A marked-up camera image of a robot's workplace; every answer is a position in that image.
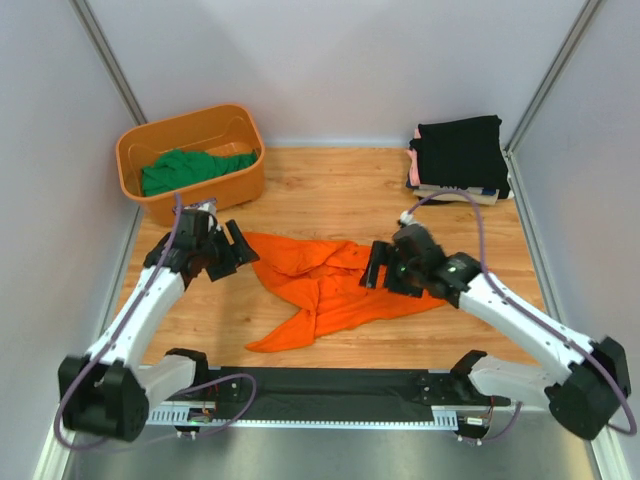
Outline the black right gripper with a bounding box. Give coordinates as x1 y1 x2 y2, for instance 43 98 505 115
358 241 423 299

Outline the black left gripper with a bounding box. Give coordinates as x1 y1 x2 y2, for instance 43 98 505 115
197 220 259 282

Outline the orange t shirt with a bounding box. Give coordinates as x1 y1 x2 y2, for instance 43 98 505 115
245 232 445 353

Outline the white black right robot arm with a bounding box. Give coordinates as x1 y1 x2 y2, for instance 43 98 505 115
360 223 631 440

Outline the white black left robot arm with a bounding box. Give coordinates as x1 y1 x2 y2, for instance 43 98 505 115
54 207 259 442

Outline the beige folded t shirt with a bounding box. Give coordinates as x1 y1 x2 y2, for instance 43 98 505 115
412 185 500 206

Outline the green t shirt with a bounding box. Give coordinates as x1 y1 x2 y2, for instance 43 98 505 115
141 149 258 197

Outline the orange plastic basket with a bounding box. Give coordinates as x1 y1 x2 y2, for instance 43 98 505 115
116 104 265 226

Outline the black bottom folded t shirt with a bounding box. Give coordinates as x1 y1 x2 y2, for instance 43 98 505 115
427 194 515 206

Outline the black folded t shirt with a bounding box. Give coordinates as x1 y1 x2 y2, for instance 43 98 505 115
427 194 515 206
407 115 511 198

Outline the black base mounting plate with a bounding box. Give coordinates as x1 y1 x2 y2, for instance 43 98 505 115
200 367 511 423

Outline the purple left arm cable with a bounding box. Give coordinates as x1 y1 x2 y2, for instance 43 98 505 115
53 192 259 449

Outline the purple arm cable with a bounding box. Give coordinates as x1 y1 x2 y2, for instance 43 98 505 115
53 192 259 449
397 189 639 446

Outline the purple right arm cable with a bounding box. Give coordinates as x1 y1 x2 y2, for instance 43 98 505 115
397 189 639 446

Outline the aluminium right side rail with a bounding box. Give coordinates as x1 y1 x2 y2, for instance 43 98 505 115
505 151 565 324

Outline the aluminium front frame rail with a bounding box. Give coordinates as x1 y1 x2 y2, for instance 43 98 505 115
123 354 549 422

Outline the white slotted cable duct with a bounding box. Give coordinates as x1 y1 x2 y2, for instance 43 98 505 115
147 405 461 430

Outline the aluminium left corner post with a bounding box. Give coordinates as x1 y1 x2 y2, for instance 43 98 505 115
69 0 147 125

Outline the aluminium corner post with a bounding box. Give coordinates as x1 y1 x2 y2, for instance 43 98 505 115
506 0 605 155
69 0 147 125

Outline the aluminium right corner post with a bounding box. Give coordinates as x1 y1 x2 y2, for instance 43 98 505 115
506 0 605 155

